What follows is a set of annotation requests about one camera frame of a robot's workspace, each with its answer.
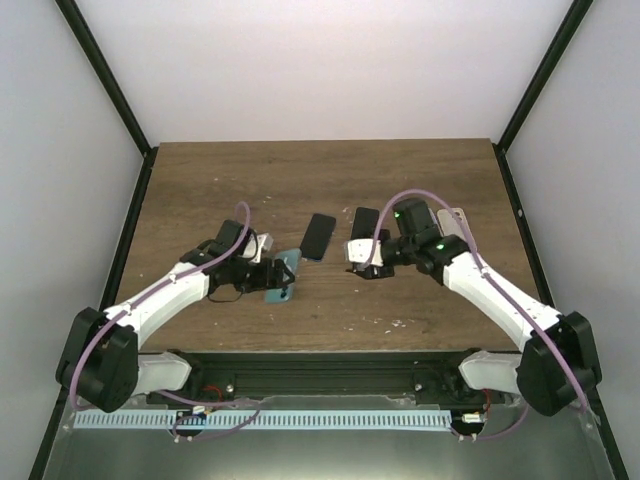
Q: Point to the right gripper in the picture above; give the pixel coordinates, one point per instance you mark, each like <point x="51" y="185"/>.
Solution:
<point x="372" y="272"/>

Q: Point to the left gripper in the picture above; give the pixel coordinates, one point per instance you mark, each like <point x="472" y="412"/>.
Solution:
<point x="265" y="282"/>

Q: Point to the black screen phone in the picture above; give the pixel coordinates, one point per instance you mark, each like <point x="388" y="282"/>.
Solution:
<point x="364" y="223"/>

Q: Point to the beige phone case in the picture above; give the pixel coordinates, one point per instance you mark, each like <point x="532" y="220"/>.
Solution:
<point x="454" y="223"/>

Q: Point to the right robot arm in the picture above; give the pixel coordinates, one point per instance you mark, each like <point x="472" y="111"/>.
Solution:
<point x="500" y="300"/>

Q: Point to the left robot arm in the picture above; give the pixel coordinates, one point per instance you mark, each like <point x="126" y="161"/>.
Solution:
<point x="150" y="305"/>

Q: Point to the light blue slotted strip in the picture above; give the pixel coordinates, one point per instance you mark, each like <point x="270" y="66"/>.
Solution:
<point x="303" y="420"/>

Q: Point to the metal front plate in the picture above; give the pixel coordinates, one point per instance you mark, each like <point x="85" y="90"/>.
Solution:
<point x="515" y="444"/>

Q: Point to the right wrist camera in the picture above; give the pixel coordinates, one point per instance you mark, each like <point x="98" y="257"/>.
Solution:
<point x="364" y="252"/>

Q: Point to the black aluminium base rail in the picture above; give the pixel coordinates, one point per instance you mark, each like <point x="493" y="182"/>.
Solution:
<point x="433" y="377"/>

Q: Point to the right black frame post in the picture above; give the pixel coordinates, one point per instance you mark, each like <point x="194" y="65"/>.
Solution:
<point x="561" y="40"/>

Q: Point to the black frame post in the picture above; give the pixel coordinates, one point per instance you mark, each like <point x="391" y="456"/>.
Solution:
<point x="561" y="40"/>
<point x="81" y="30"/>

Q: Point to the left black frame post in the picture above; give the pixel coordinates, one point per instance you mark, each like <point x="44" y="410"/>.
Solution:
<point x="81" y="30"/>

